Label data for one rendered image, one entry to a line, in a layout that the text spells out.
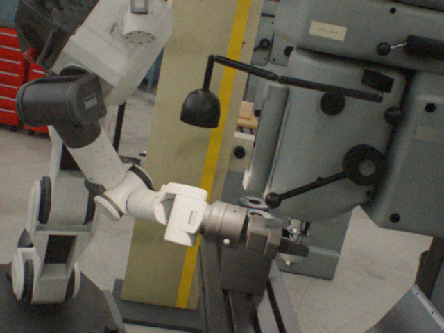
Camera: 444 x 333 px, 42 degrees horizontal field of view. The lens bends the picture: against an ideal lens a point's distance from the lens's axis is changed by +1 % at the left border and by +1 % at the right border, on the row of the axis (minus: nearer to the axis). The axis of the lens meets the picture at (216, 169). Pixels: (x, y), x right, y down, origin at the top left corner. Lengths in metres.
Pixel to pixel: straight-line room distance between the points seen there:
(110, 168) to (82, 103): 0.20
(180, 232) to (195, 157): 1.75
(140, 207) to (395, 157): 0.57
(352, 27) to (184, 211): 0.48
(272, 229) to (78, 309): 1.09
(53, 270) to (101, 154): 0.70
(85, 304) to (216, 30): 1.40
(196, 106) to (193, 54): 1.79
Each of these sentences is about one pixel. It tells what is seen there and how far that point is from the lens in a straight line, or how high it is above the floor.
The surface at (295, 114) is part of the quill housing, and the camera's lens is 1.03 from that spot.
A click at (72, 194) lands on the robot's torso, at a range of 1.71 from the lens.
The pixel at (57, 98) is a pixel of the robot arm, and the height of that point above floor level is 1.42.
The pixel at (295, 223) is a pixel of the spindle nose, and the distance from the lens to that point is 1.16.
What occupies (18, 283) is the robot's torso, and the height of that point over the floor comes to 0.70.
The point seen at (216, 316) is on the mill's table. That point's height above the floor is 0.96.
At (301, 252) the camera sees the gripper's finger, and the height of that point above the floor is 1.24.
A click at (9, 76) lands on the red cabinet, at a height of 0.55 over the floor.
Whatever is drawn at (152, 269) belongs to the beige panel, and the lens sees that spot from 3.14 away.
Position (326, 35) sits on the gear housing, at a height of 1.66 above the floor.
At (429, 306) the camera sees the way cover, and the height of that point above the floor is 1.11.
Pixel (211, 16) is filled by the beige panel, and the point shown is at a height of 1.58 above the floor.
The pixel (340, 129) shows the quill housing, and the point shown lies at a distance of 1.03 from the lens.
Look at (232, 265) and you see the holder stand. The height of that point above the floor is 1.03.
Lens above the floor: 1.68
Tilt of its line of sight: 17 degrees down
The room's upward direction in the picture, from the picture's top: 12 degrees clockwise
